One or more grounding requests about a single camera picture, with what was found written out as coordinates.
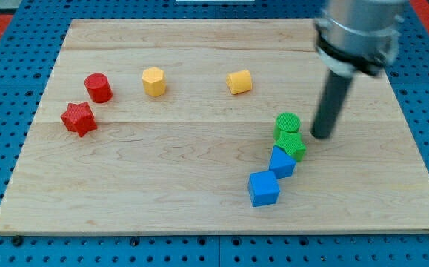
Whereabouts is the green star block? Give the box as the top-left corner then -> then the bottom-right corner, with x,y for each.
274,131 -> 307,162

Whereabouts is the red cylinder block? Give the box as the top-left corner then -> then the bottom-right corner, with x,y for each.
84,73 -> 113,103

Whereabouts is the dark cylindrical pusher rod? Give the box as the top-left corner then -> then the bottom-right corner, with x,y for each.
310,70 -> 353,139

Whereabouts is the blue cube block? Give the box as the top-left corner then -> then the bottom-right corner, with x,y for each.
247,171 -> 280,207

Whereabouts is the yellow hexagon block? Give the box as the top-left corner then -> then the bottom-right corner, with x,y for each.
142,67 -> 166,97

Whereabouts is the blue triangle block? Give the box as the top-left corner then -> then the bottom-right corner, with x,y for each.
269,146 -> 296,179

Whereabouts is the green cylinder block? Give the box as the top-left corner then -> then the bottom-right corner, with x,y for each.
273,112 -> 301,140

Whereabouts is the yellow cylinder block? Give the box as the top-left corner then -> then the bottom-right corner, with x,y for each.
226,70 -> 253,95

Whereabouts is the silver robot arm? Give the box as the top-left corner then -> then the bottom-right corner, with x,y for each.
314,0 -> 409,78

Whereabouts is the wooden board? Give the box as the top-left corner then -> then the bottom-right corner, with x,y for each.
0,19 -> 429,236

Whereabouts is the red star block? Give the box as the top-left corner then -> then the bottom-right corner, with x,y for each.
60,102 -> 98,137

